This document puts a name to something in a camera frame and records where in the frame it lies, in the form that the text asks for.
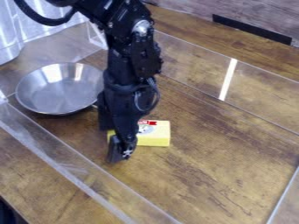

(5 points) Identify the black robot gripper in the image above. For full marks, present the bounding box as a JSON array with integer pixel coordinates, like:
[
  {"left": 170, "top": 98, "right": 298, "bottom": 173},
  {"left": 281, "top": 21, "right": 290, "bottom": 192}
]
[{"left": 97, "top": 84, "right": 159, "bottom": 165}]

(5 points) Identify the yellow butter block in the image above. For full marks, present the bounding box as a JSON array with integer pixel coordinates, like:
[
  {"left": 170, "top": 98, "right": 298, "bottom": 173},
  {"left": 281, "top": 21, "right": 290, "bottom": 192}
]
[{"left": 107, "top": 119, "right": 173, "bottom": 148}]

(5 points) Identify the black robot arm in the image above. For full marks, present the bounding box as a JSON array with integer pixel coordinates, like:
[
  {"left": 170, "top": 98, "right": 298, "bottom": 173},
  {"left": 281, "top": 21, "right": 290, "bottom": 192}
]
[{"left": 14, "top": 0, "right": 165, "bottom": 163}]

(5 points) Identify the silver frying pan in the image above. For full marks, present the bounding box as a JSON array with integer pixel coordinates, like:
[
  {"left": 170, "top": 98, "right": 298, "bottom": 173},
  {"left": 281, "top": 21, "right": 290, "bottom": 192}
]
[{"left": 15, "top": 62, "right": 105, "bottom": 116}]

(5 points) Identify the white sheer curtain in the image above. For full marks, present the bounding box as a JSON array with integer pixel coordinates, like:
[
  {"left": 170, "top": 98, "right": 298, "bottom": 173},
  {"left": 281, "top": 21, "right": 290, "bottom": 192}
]
[{"left": 0, "top": 0, "right": 87, "bottom": 65}]

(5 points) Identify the black strip on table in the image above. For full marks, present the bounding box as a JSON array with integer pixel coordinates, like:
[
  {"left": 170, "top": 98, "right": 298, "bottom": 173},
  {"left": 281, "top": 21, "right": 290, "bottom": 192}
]
[{"left": 213, "top": 14, "right": 293, "bottom": 46}]

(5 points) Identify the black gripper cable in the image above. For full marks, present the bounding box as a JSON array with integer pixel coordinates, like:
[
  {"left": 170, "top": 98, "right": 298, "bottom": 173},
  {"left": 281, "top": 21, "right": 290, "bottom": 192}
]
[{"left": 134, "top": 77, "right": 162, "bottom": 113}]

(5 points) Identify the clear acrylic front wall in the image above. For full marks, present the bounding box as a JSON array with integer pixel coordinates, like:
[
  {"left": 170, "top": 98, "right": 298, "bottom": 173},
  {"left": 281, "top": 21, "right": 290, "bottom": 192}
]
[{"left": 0, "top": 91, "right": 182, "bottom": 224}]

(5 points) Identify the clear acrylic wall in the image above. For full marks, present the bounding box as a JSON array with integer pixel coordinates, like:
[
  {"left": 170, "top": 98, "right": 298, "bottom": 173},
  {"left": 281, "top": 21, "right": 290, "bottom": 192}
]
[
  {"left": 0, "top": 91, "right": 182, "bottom": 224},
  {"left": 87, "top": 21, "right": 299, "bottom": 147}
]

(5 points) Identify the clear acrylic corner bracket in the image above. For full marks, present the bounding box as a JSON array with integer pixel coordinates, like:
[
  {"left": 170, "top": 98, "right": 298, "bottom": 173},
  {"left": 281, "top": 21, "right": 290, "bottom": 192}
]
[{"left": 89, "top": 22, "right": 109, "bottom": 50}]

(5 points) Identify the clear acrylic back wall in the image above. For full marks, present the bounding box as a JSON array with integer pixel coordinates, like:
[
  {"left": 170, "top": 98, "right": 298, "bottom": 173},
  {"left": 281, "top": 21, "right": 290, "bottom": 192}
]
[{"left": 87, "top": 21, "right": 299, "bottom": 147}]

